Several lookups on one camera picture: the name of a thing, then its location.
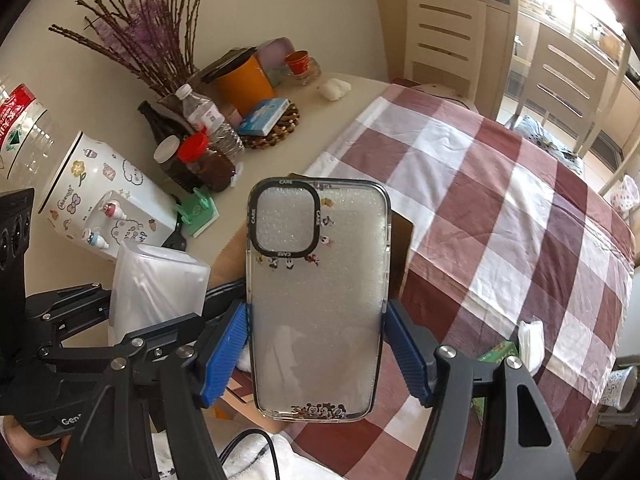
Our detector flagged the white patterned mug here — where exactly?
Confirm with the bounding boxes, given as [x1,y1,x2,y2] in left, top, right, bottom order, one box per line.
[599,364,640,412]

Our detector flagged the white dotted chair cover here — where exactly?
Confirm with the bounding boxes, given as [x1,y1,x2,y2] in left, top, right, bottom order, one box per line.
[606,176,637,217]

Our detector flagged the green paper box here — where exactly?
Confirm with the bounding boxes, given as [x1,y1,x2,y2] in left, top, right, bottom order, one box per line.
[476,339,522,412]

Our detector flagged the dark jar with tan lid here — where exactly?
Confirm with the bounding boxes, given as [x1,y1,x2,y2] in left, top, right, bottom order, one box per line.
[152,135,202,194]

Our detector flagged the woven beaded trivet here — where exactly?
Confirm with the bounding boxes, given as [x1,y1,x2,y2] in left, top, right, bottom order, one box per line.
[240,100,302,151]

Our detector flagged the green phone stand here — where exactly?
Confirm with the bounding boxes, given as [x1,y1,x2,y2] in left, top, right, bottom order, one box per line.
[175,187,222,239]

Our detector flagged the clear glass cup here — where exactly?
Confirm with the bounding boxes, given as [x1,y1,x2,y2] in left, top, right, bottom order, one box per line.
[279,57,324,87]

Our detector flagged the red cup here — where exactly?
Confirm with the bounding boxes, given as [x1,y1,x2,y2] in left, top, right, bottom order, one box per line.
[285,50,311,77]

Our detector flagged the red white checked tablecloth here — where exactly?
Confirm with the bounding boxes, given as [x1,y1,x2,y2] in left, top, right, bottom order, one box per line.
[285,80,638,480]

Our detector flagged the blue tissue pack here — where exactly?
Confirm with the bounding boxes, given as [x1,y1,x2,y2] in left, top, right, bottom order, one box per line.
[237,97,292,137]

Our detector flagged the orange canister with black lid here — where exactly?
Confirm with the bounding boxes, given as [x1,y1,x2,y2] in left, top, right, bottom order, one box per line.
[200,47,277,117]

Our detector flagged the dark jar with red lid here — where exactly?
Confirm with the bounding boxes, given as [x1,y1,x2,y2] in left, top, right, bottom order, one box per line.
[177,130,239,194]

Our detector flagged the lilac box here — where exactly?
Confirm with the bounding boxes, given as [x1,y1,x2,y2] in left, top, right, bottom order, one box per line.
[255,37,297,87]

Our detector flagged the white crumpled tissue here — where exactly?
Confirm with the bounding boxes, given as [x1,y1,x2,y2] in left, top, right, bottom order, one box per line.
[317,77,352,102]

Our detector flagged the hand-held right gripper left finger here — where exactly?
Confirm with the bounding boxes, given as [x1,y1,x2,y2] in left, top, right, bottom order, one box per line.
[57,300,251,480]

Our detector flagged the cream slatted chair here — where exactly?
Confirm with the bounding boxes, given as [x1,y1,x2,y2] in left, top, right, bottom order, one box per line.
[500,22,627,162]
[402,0,489,112]

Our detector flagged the brown glass bottle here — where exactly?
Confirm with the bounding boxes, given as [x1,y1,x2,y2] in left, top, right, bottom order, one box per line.
[137,101,194,162]

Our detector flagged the clear cartoon phone case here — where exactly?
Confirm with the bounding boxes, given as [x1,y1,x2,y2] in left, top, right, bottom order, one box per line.
[245,177,392,421]

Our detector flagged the translucent cotton swab box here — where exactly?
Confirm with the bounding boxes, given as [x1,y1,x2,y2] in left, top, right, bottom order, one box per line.
[109,241,212,348]

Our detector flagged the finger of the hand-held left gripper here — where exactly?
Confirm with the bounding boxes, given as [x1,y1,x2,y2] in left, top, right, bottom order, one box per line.
[25,283,114,322]
[41,311,207,377]

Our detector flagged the blue patterned seat cushion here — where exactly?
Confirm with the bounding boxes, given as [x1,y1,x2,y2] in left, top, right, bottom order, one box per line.
[514,114,587,172]

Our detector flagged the white fluffy garment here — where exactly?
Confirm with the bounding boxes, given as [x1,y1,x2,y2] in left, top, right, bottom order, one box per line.
[0,427,307,480]

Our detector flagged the clear plastic water bottle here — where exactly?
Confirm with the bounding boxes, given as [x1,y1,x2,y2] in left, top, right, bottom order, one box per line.
[175,84,246,162]

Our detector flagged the clear bottle with red label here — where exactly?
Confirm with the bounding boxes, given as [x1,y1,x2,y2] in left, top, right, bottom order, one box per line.
[0,77,59,187]

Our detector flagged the dried flower branches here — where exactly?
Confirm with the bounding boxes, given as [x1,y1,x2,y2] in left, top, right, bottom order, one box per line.
[47,0,237,111]

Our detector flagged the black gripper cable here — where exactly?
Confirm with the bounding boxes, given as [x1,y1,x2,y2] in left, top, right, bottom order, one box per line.
[219,429,281,480]

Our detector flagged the person's left hand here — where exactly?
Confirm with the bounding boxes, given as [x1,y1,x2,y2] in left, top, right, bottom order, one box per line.
[4,421,72,465]

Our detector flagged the white tissue pack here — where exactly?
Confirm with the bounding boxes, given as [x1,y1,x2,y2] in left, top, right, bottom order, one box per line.
[516,317,547,377]

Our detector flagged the white sticker-covered water dispenser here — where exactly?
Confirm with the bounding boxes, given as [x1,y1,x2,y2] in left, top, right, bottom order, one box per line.
[37,131,179,262]

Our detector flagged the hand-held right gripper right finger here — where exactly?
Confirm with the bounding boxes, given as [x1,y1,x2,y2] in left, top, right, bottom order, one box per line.
[385,299,576,480]

